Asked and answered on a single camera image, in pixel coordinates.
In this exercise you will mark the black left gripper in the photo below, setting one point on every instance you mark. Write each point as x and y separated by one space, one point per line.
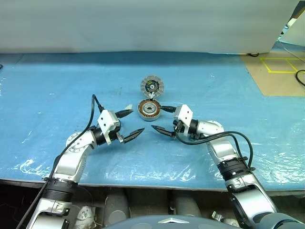
118 134

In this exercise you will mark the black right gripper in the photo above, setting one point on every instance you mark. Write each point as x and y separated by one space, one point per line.
177 125

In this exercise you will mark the silver motor base copper windings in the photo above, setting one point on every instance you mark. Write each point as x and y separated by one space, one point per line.
149 117

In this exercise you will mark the silver domed motor cover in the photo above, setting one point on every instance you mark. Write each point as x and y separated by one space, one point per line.
145 87

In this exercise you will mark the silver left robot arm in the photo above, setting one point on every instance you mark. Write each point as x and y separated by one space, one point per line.
71 162

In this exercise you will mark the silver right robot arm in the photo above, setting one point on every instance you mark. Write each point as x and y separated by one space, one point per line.
221 148

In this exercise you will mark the beige tape scrap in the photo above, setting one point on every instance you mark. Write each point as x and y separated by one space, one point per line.
129 107

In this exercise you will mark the blue table cover sheet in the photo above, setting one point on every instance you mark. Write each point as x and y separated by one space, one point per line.
59 83

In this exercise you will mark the grey rounded cylinder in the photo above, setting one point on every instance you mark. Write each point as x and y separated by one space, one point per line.
115 205
186 202

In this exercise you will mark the dark grey robot torso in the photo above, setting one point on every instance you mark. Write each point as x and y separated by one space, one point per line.
143 223

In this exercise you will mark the white backdrop sheet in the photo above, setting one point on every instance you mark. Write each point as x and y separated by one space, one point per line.
119 23

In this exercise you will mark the white crumpled bag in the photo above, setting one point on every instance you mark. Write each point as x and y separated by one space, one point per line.
85 215

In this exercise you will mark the small metal clip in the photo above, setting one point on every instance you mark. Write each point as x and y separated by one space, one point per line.
218 216

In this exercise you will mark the white panel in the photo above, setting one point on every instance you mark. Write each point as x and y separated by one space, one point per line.
295 31

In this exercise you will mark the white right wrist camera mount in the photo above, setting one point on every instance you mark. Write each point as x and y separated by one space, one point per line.
184 114

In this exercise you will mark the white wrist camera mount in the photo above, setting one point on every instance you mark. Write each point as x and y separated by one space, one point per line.
184 114
107 120

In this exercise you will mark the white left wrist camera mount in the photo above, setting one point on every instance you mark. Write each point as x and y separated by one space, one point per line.
107 120

